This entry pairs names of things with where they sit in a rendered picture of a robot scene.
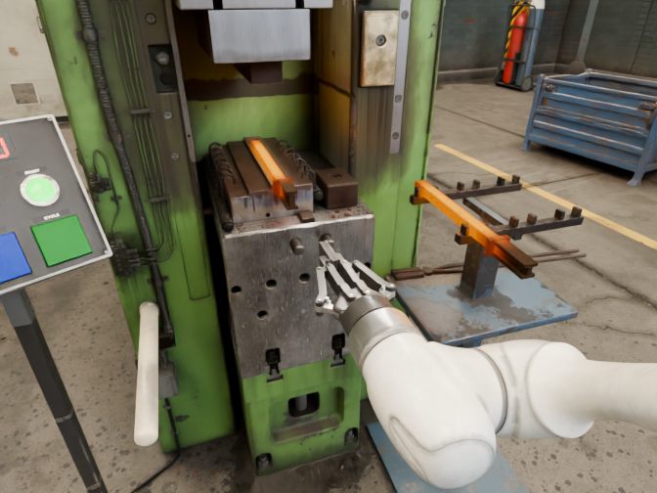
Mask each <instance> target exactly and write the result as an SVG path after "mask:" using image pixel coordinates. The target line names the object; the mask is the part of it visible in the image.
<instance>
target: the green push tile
mask: <svg viewBox="0 0 657 493"><path fill-rule="evenodd" d="M30 230H31V232H32V234H33V236H34V239H35V241H36V242H37V244H38V247H39V249H40V251H41V253H42V256H43V258H44V260H45V262H46V265H47V266H48V267H51V266H54V265H57V264H60V263H63V262H66V261H69V260H72V259H74V258H77V257H80V256H83V255H86V254H89V253H91V252H92V249H91V247H90V244H89V242H88V240H87V238H86V235H85V233H84V231H83V228H82V226H81V224H80V221H79V219H78V217H77V215H76V214H74V215H71V216H68V217H64V218H61V219H57V220H53V221H50V222H46V223H43V224H39V225H35V226H32V227H31V228H30Z"/></svg>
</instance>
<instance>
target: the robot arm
mask: <svg viewBox="0 0 657 493"><path fill-rule="evenodd" d="M319 256H320V266H321V267H317V268H316V281H317V290H318V297H317V299H316V315H317V316H319V317H321V316H323V315H324V314H325V313H329V314H332V315H333V317H334V318H335V319H336V320H338V321H339V322H340V323H341V325H342V327H343V330H344V331H345V333H346V334H347V336H348V347H349V350H350V352H351V354H352V356H353V358H354V360H355V362H356V364H357V366H358V367H359V370H360V373H361V375H362V377H363V378H364V379H365V381H366V384H367V392H368V397H369V399H370V401H371V404H372V408H373V410H374V412H375V414H376V416H377V418H378V420H379V422H380V424H381V425H382V427H383V429H384V431H385V432H386V434H387V436H388V437H389V439H390V440H391V442H392V444H393V445H394V446H395V448H396V449H397V451H398V452H399V453H400V455H401V456H402V457H403V459H404V460H405V461H406V462H407V464H408V465H409V466H410V467H411V468H412V469H413V471H414V472H415V473H416V474H417V475H418V476H419V477H421V478H422V479H423V480H424V481H425V482H426V483H428V484H429V485H431V486H434V487H437V488H442V489H452V488H458V487H462V486H465V485H467V484H469V483H472V482H473V481H475V480H477V479H478V478H480V477H481V476H482V475H484V474H485V473H486V472H487V471H488V469H489V468H490V467H491V465H492V464H493V462H494V461H495V458H496V436H501V437H512V436H514V437H515V438H517V439H537V438H575V437H579V436H581V435H583V434H585V433H586V432H587V431H588V430H589V429H590V428H591V426H592V424H593V423H594V421H617V422H625V423H630V424H634V425H637V426H641V427H643V428H646V429H648V430H650V431H652V432H654V433H657V363H617V362H601V361H592V360H587V359H586V357H585V356H584V355H583V354H582V353H581V352H580V351H579V350H578V349H576V348H575V347H573V346H572V345H570V344H567V343H564V342H551V341H546V340H539V339H520V340H510V341H506V342H502V343H493V344H486V345H482V346H479V347H473V348H459V347H452V346H448V345H444V344H440V343H437V342H434V341H432V342H427V341H426V340H425V339H424V337H423V335H422V334H421V333H420V332H419V331H418V330H417V329H416V327H415V326H414V325H413V323H412V322H411V321H410V320H409V318H408V317H407V316H406V314H405V313H403V312H402V311H400V310H398V309H396V308H394V307H393V306H392V305H391V303H390V302H389V301H394V300H395V290H396V286H395V285H393V284H391V283H388V282H386V281H384V280H382V279H381V278H380V277H378V276H377V275H376V274H375V273H374V272H373V271H372V270H370V269H369V268H368V267H366V266H365V265H364V264H362V263H361V262H360V261H358V260H353V261H352V262H348V261H347V260H344V258H343V257H342V255H341V254H340V253H335V252H334V250H333V249H332V247H331V246H330V244H329V242H328V241H323V242H319ZM359 271H360V272H359ZM341 277H342V278H343V280H344V281H345V283H344V281H343V280H342V278H341ZM325 278H327V280H328V282H329V284H330V286H331V287H332V289H333V291H334V292H335V294H336V296H337V299H336V301H335V303H334V305H332V304H331V303H330V300H329V298H328V297H327V287H326V280H325ZM388 300H389V301H388Z"/></svg>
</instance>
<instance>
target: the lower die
mask: <svg viewBox="0 0 657 493"><path fill-rule="evenodd" d="M251 138H258V139H259V140H260V141H261V143H262V144H263V146H264V147H265V149H266V150H267V151H268V153H269V154H270V156H271V157H272V159H273V160H274V161H275V163H276V164H277V166H278V167H279V169H280V170H281V171H282V173H283V174H284V176H285V178H292V179H293V185H294V187H295V188H296V190H297V191H298V193H296V194H295V203H296V205H297V206H298V209H293V210H286V208H285V206H284V204H283V203H282V201H281V199H280V198H279V195H277V196H275V195H274V189H273V180H272V179H271V177H270V175H269V174H268V172H267V170H266V169H265V167H264V165H263V164H262V162H261V161H260V159H259V157H258V156H257V154H256V152H255V151H254V150H253V148H252V147H251V145H250V143H249V142H248V140H247V139H251ZM278 142H279V141H278V140H277V138H276V137H271V138H261V137H260V136H253V137H243V141H235V142H227V146H222V149H223V150H224V154H225V155H226V159H227V160H228V163H229V164H230V166H231V170H232V171H233V175H234V176H235V178H236V184H233V178H232V177H230V176H225V177H224V178H223V179H222V185H223V193H224V196H225V199H226V202H227V205H228V208H229V210H230V214H231V217H232V220H233V223H241V222H247V221H254V220H261V219H268V218H275V217H282V216H289V215H294V214H298V211H304V210H310V211H311V212H313V183H312V182H311V181H310V179H309V178H308V177H307V176H306V174H304V176H303V178H301V174H302V172H303V171H302V169H301V168H299V171H298V172H296V168H297V166H298V165H297V163H295V164H294V166H291V165H292V162H293V158H292V157H291V158H290V161H288V160H287V158H288V156H289V153H286V156H284V152H285V148H283V150H282V151H280V149H281V146H282V144H281V143H279V146H278V147H277V143H278ZM266 213H270V216H269V217H267V216H266Z"/></svg>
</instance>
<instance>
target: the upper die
mask: <svg viewBox="0 0 657 493"><path fill-rule="evenodd" d="M194 11H195V19H196V26H197V41H198V44H199V45H200V47H201V48H202V49H203V50H204V52H205V53H206V54H207V56H208V57H209V58H210V59H211V61H212V62H213V63H214V64H232V63H255V62H277V61H300V60H310V10H309V9H299V8H295V9H265V10H221V9H218V8H214V7H213V10H194Z"/></svg>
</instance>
